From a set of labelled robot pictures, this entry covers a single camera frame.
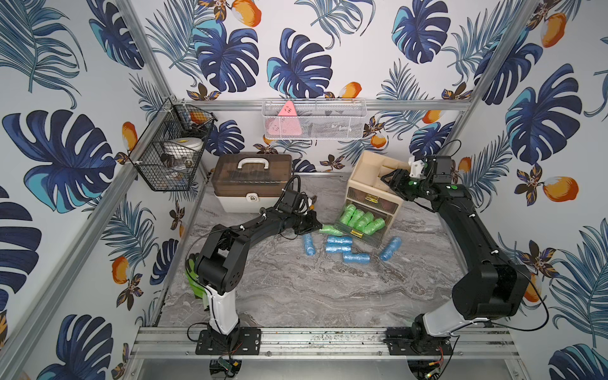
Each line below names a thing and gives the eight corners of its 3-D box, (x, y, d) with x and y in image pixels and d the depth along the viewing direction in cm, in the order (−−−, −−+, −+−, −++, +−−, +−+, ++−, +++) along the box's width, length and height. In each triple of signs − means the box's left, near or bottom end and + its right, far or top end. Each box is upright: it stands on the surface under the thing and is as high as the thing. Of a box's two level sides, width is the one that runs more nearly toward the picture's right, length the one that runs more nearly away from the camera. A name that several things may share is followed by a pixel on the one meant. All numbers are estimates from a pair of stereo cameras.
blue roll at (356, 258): (343, 263, 93) (344, 259, 91) (342, 256, 95) (343, 252, 93) (369, 263, 93) (370, 259, 91) (367, 256, 95) (369, 252, 93)
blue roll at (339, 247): (325, 252, 96) (326, 249, 93) (325, 245, 98) (325, 241, 96) (351, 252, 96) (352, 249, 93) (350, 245, 98) (351, 241, 96)
